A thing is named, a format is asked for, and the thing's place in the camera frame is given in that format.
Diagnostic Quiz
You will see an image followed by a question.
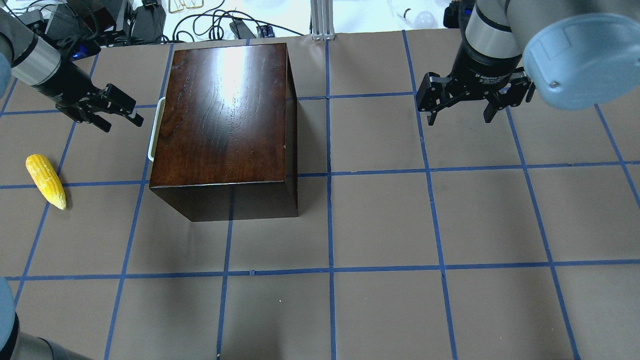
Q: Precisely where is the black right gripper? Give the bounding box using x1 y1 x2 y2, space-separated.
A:
416 42 536 126

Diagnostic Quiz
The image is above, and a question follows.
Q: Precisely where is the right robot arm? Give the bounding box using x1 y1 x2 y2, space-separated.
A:
415 0 640 125

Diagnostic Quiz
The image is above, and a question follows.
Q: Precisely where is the white light bulb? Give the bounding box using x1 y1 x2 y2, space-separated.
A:
387 0 438 30

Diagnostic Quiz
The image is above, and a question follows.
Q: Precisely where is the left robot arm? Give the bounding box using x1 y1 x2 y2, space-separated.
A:
0 10 144 133

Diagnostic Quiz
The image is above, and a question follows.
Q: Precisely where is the aluminium frame post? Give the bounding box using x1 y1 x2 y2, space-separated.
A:
310 0 335 41

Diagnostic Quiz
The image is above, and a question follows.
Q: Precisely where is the dark wooden drawer cabinet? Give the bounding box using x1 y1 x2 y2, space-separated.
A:
149 43 299 223

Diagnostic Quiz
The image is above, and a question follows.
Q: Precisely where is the wooden drawer with white handle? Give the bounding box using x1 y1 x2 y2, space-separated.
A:
147 96 166 162

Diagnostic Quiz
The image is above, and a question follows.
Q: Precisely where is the yellow corn cob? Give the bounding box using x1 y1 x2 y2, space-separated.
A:
25 153 67 210

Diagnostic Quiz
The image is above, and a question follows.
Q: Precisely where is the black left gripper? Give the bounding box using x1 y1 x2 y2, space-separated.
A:
35 63 144 133

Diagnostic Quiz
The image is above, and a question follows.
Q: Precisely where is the black power adapter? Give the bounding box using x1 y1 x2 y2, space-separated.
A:
229 18 258 40

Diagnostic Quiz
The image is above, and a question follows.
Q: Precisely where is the gold wire basket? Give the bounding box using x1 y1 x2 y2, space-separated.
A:
167 0 204 14

